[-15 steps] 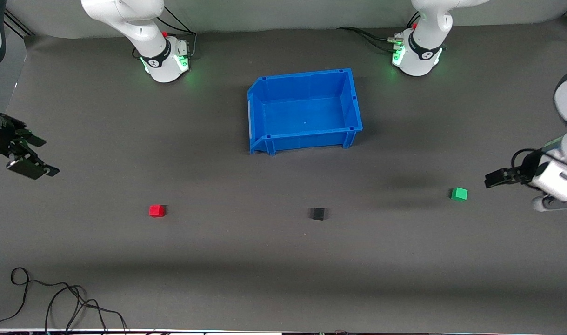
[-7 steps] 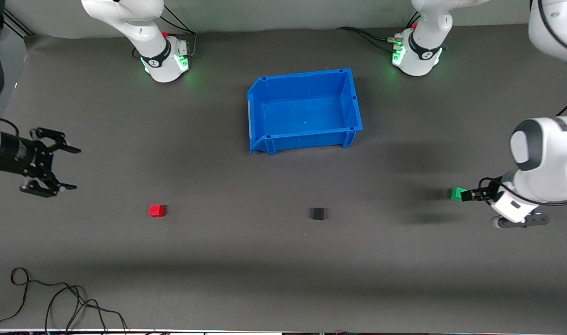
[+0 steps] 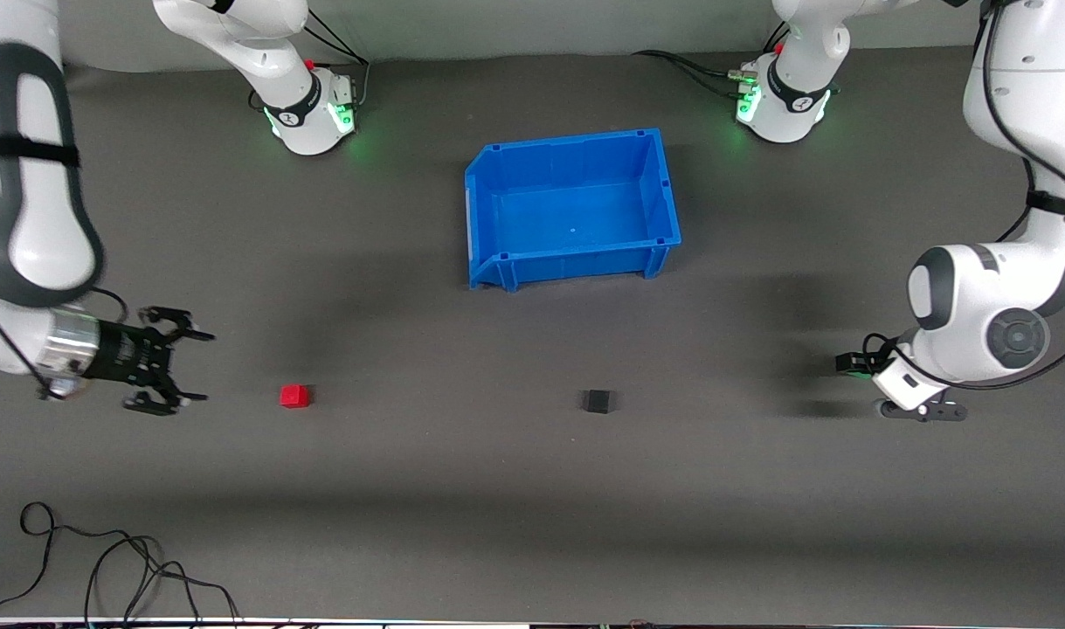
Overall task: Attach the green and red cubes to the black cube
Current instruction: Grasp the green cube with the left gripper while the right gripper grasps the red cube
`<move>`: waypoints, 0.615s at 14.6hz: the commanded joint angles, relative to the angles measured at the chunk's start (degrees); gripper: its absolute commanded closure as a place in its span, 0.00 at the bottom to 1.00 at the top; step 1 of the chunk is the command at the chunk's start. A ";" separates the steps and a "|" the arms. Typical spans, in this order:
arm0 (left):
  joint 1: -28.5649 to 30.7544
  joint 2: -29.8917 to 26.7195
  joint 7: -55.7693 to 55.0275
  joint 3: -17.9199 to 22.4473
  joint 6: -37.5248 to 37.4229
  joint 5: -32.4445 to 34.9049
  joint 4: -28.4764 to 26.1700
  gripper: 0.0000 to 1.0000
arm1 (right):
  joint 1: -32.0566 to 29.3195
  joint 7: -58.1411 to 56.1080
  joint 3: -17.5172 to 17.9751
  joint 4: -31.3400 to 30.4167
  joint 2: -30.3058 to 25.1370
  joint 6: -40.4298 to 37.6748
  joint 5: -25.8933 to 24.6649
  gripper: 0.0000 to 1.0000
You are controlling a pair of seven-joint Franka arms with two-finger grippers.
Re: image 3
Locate thin black loose cable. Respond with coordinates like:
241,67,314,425
84,535,203,626
0,502,240,626

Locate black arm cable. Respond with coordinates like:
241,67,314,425
0,87,131,403
862,0,1065,391

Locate black right base cable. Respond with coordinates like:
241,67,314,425
301,9,371,110

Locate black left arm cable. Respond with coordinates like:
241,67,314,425
862,0,1065,391

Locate black left base cable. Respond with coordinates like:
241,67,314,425
633,50,751,97

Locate black base cable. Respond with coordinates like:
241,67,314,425
633,50,751,97
301,9,371,110

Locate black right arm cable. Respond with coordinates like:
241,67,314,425
0,87,131,403

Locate dark grey table mat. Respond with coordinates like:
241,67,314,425
0,39,1065,623

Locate grey right base connector box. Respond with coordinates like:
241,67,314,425
322,72,358,113

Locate blue plastic bin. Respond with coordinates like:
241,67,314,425
464,128,682,293

